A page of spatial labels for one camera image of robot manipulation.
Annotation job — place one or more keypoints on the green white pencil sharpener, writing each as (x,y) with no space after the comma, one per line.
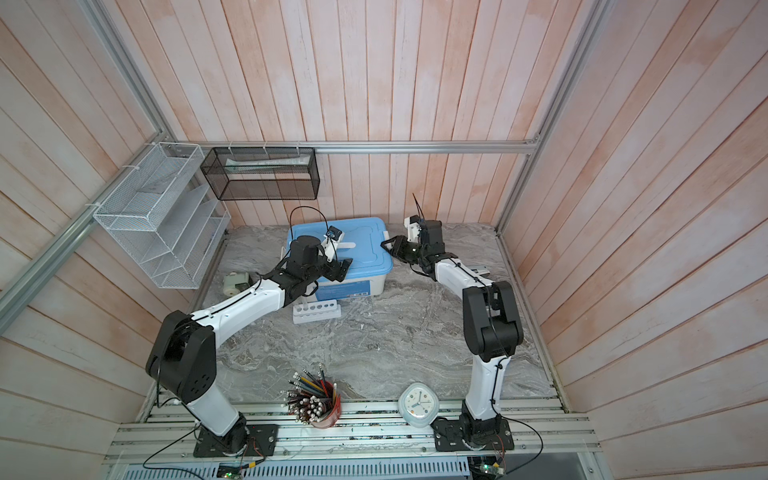
(235,283)

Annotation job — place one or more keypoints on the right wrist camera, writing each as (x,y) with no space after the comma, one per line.
(413,228)

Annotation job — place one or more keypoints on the white plastic storage bin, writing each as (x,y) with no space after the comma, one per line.
(328,290)

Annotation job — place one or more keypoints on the grey stapler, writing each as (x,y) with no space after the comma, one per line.
(481,271)

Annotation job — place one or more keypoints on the white test tube rack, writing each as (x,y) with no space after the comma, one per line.
(309,312)

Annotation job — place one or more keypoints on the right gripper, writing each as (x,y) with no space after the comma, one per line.
(399,247)

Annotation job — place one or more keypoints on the white alarm clock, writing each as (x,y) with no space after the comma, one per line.
(418,405)

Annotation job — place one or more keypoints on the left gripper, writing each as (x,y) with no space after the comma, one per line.
(333,274)

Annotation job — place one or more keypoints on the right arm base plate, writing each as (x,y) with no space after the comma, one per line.
(466,434)

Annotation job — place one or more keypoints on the black wire mesh basket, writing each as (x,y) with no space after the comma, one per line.
(262,173)

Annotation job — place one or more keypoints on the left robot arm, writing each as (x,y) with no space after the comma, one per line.
(183,357)

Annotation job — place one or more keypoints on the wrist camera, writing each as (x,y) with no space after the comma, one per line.
(330,244)
(413,228)

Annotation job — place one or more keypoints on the white wire mesh shelf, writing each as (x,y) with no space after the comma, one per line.
(170,226)

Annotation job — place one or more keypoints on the red cup of pencils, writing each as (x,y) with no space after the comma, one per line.
(313,399)

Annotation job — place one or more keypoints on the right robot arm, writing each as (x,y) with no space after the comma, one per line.
(492,325)

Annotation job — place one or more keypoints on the blue plastic bin lid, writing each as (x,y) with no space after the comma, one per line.
(361,242)

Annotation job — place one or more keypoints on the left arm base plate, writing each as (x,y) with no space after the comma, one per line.
(250,440)

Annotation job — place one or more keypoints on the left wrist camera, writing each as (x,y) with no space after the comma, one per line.
(330,244)

